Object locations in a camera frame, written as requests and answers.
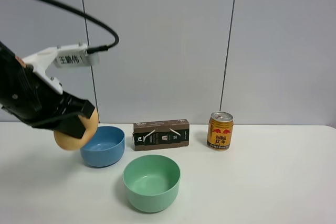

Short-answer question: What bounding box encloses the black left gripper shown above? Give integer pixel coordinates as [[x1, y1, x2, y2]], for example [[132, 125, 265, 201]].
[[1, 44, 95, 138]]

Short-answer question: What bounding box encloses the orange peach fruit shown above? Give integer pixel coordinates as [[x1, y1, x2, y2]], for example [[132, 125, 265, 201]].
[[54, 109, 99, 151]]

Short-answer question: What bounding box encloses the blue plastic bowl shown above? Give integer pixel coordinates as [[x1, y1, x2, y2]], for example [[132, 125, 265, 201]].
[[80, 126, 125, 168]]

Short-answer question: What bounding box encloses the brown cardboard box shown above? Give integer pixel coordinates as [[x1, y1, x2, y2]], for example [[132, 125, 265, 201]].
[[133, 119, 190, 151]]

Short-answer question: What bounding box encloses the green plastic bowl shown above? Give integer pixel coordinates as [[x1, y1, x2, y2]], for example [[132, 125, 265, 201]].
[[122, 155, 181, 213]]

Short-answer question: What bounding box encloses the gold red bull can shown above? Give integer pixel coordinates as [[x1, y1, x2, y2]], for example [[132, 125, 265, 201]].
[[207, 111, 234, 151]]

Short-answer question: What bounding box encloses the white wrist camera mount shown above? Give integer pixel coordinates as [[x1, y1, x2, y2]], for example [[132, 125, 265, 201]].
[[22, 43, 99, 95]]

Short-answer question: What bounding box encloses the black camera cable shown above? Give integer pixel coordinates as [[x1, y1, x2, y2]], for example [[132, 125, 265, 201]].
[[0, 0, 120, 54]]

